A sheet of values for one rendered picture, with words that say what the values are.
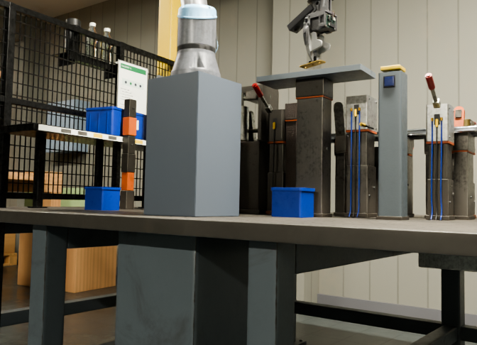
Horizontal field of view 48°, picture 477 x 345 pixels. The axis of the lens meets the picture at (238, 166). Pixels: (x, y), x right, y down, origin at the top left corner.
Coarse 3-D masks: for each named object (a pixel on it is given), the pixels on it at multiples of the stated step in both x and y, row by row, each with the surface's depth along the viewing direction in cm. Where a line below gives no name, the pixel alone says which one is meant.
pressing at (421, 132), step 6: (456, 126) 176; (462, 126) 175; (468, 126) 174; (474, 126) 173; (408, 132) 184; (414, 132) 183; (420, 132) 182; (456, 132) 186; (468, 132) 186; (474, 132) 186; (414, 138) 202; (420, 138) 200
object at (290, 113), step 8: (288, 104) 194; (296, 104) 192; (288, 112) 193; (296, 112) 192; (288, 120) 193; (296, 120) 192; (288, 128) 193; (296, 128) 192; (288, 136) 193; (296, 136) 192; (288, 144) 193; (296, 144) 191; (288, 152) 193; (296, 152) 191; (288, 160) 193; (288, 168) 192; (288, 176) 192; (288, 184) 192
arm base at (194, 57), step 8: (184, 48) 157; (192, 48) 156; (200, 48) 157; (208, 48) 158; (176, 56) 160; (184, 56) 157; (192, 56) 156; (200, 56) 156; (208, 56) 157; (176, 64) 157; (184, 64) 155; (192, 64) 155; (200, 64) 156; (208, 64) 156; (216, 64) 160; (176, 72) 156; (184, 72) 155; (208, 72) 155; (216, 72) 158
